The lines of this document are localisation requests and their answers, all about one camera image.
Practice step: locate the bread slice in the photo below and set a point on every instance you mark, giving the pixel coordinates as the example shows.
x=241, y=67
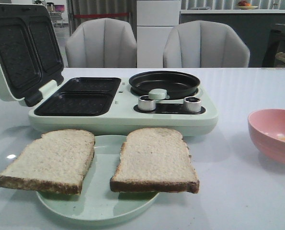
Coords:
x=57, y=162
x=155, y=160

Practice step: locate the green breakfast maker lid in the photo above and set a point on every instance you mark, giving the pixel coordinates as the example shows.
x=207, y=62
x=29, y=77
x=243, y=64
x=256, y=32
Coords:
x=29, y=53

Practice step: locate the pink bowl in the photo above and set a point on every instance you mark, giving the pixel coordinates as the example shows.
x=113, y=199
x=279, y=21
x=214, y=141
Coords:
x=267, y=132

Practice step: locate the green breakfast maker base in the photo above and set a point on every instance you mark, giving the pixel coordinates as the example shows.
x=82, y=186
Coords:
x=106, y=106

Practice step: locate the left silver control knob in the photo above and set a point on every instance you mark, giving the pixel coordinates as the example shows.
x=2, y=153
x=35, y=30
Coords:
x=146, y=104

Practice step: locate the silver control knob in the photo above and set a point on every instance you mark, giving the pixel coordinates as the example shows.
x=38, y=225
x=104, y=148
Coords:
x=192, y=104
x=146, y=104

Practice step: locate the black round frying pan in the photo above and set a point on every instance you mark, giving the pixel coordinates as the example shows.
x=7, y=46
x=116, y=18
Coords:
x=177, y=84

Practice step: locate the right silver control knob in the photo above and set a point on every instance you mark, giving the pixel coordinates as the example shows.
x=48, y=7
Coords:
x=192, y=104

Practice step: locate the left grey armchair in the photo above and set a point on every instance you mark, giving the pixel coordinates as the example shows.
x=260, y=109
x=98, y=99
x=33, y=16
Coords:
x=102, y=43

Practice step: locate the grey armchair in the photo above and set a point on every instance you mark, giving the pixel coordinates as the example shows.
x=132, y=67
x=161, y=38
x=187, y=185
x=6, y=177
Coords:
x=204, y=44
x=102, y=43

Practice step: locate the right grey armchair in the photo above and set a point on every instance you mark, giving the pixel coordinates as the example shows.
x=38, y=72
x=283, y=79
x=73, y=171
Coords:
x=204, y=44

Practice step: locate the white cabinet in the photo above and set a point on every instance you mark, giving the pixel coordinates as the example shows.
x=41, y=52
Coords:
x=155, y=19

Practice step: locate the green round plate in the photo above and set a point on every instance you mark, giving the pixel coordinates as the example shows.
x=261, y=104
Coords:
x=97, y=204

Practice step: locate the grey counter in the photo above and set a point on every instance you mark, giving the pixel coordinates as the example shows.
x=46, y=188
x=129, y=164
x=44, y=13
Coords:
x=253, y=26

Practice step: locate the fruit plate on counter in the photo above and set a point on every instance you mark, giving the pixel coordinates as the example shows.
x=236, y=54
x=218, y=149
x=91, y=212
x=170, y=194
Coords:
x=245, y=5

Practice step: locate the dark appliance at right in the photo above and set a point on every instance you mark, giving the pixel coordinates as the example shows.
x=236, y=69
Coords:
x=276, y=44

